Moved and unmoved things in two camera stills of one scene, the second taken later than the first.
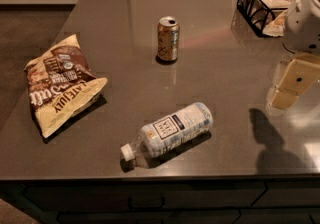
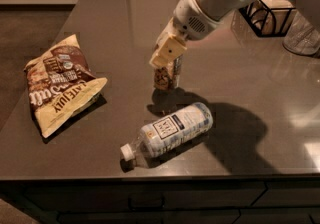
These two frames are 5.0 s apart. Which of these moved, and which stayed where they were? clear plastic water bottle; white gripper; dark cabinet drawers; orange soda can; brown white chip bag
Moved: orange soda can; white gripper
Stayed: brown white chip bag; clear plastic water bottle; dark cabinet drawers
